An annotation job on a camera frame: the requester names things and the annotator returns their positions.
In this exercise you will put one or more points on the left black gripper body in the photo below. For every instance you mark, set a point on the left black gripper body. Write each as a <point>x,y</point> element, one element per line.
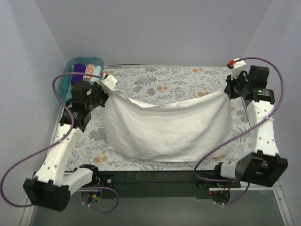
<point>101,94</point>

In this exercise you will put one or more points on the white towel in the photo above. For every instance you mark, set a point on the white towel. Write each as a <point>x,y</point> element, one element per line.
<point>184,131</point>

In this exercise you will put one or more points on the orange patterned rolled towel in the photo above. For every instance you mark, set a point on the orange patterned rolled towel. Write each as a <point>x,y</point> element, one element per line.
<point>89,71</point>

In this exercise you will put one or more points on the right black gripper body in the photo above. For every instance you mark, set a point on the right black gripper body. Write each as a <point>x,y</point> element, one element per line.
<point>233,85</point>

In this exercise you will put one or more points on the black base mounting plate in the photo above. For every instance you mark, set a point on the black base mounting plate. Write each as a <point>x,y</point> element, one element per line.
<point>159,184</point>

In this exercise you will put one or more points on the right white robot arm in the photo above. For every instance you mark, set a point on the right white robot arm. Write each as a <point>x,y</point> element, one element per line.
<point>263,165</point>

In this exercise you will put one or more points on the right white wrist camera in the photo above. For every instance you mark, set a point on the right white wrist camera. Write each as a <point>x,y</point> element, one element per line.
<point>237,66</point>

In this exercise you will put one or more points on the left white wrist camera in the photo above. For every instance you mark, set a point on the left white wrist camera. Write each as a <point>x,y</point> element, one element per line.
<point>108,83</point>

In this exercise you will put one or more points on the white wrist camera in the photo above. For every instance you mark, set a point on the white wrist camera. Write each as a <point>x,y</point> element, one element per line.
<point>108,83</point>
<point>237,66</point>

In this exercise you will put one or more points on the mint rolled towel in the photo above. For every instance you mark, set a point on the mint rolled towel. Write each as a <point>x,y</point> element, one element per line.
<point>97,72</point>

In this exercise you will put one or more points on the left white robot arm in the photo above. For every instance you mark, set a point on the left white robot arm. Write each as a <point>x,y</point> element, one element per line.
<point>49,188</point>

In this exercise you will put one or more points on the teal plastic tray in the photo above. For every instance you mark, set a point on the teal plastic tray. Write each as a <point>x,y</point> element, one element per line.
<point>64,87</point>

